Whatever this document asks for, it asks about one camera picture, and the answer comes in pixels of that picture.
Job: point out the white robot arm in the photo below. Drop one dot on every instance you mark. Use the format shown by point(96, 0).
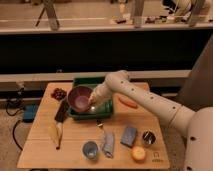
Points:
point(195, 126)

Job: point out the blue sponge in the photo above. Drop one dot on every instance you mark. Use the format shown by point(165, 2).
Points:
point(129, 136)

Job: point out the orange fruit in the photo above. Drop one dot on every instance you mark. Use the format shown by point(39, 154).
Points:
point(138, 153)

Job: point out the small metal cup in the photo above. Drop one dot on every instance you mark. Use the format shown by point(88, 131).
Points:
point(148, 138)

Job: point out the blue box on floor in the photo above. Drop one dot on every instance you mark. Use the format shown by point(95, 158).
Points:
point(29, 113)

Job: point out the green plastic tray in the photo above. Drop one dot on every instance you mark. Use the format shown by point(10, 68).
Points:
point(105, 110)

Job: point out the orange carrot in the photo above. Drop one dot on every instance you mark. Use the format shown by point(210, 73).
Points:
point(128, 103)

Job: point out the purple bowl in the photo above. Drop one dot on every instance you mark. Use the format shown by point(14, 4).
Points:
point(78, 98)

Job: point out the black brush block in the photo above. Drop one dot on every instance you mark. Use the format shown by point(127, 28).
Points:
point(60, 115)

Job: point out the bunch of dark grapes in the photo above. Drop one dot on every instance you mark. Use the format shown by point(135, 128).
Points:
point(58, 94)

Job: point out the grey folded cloth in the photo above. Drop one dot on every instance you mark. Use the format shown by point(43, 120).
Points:
point(107, 145)

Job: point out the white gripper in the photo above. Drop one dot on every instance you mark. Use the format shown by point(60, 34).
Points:
point(98, 95)

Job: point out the yellow banana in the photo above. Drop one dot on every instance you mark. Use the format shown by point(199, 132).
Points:
point(55, 131)

